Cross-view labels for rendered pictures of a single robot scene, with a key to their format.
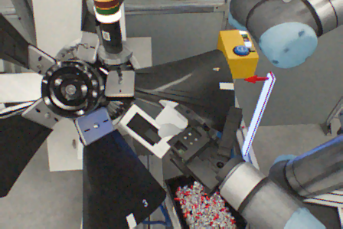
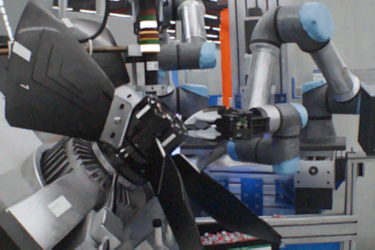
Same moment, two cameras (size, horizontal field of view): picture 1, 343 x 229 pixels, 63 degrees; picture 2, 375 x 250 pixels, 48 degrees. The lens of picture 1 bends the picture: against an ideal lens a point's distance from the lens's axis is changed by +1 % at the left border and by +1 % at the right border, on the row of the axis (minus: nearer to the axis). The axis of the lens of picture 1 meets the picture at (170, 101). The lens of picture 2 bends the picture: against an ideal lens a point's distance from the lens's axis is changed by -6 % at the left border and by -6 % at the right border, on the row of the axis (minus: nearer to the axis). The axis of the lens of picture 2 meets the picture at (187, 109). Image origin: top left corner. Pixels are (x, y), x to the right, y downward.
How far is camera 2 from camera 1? 111 cm
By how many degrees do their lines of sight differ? 80
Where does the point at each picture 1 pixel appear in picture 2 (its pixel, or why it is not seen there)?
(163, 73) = not seen: hidden behind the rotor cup
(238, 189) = (272, 109)
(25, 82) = (77, 182)
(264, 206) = (282, 106)
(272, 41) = (210, 49)
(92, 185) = (234, 198)
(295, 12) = (199, 40)
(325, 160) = (258, 97)
